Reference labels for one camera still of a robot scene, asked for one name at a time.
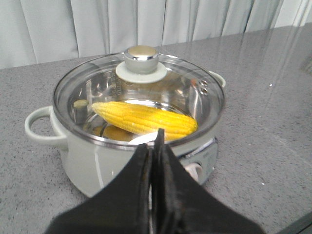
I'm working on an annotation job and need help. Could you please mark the pale green electric pot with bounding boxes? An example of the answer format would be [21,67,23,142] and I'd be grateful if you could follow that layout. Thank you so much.
[24,52,227,198]

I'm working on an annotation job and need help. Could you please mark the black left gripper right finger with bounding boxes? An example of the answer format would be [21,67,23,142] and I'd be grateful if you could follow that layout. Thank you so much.
[151,129,263,234]

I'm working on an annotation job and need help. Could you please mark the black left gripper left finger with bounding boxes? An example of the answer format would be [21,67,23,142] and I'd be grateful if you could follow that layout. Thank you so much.
[46,144,152,234]

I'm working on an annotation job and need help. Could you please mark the glass pot lid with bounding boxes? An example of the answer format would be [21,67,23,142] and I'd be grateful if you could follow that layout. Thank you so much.
[53,46,225,144]

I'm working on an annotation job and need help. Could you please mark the yellow corn cob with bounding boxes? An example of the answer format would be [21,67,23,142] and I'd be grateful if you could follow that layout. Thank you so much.
[92,101,198,141]

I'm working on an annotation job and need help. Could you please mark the white curtain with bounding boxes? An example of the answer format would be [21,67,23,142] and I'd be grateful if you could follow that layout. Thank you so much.
[0,0,312,68]

